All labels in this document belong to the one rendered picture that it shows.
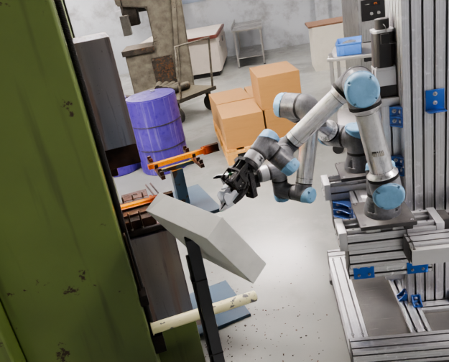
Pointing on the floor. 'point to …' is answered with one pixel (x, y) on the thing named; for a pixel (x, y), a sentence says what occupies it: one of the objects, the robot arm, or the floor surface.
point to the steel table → (248, 46)
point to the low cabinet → (199, 62)
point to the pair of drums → (155, 128)
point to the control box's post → (205, 299)
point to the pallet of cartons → (253, 108)
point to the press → (157, 47)
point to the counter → (324, 41)
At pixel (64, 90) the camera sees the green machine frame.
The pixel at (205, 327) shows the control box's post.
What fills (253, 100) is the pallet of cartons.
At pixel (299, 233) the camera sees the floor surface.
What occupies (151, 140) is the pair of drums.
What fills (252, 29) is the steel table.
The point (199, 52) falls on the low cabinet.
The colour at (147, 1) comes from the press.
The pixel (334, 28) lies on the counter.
